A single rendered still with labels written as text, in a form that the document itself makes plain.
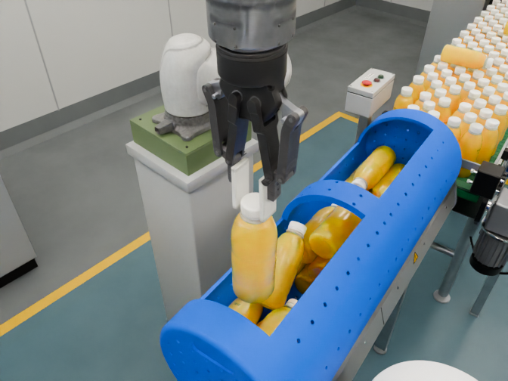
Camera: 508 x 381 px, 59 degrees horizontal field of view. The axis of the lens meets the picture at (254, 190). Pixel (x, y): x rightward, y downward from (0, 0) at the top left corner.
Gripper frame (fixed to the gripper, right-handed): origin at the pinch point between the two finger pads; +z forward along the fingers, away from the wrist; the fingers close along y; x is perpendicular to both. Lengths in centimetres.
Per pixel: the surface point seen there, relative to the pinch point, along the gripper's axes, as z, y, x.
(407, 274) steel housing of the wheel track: 59, 13, 53
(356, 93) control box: 39, -31, 103
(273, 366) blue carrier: 24.7, 8.6, -7.4
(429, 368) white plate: 42, 27, 18
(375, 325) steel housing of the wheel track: 58, 13, 32
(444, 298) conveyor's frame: 146, 20, 129
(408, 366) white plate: 42, 24, 16
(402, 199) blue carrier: 26.0, 9.2, 41.3
